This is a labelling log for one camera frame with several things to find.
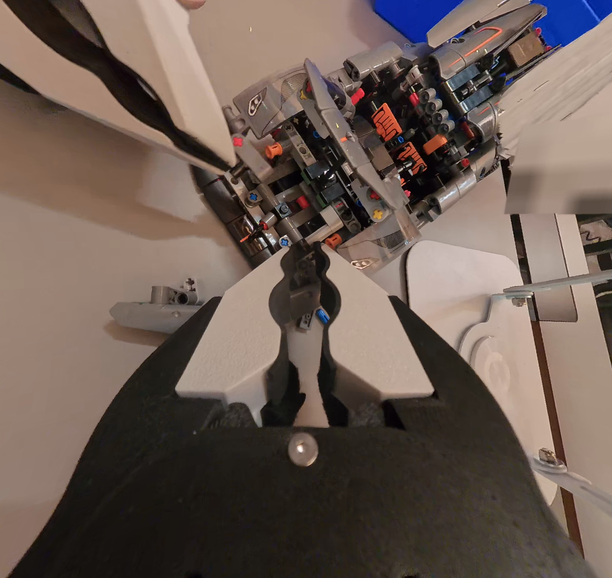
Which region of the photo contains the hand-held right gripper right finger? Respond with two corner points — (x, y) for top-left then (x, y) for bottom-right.
(318, 243), (436, 428)

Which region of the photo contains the white book stand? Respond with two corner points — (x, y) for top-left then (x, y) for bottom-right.
(404, 214), (612, 516)

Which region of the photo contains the grey lego car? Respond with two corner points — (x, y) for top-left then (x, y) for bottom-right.
(191, 0), (562, 272)

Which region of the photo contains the blue storage bin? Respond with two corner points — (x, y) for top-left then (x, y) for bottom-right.
(374, 0), (612, 52)

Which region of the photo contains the grey lego fender assembly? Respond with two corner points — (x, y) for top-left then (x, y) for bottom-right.
(109, 279), (204, 335)

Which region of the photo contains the open instruction booklet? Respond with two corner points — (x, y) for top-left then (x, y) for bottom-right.
(497, 23), (612, 215)

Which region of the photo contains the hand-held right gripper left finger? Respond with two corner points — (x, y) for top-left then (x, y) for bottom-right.
(174, 247), (307, 428)

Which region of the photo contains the small dark grey lego assembly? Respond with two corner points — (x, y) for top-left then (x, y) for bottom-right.
(287, 248), (332, 332)

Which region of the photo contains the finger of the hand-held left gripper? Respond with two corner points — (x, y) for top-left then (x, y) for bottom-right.
(0, 0), (230, 177)
(48, 0), (239, 169)

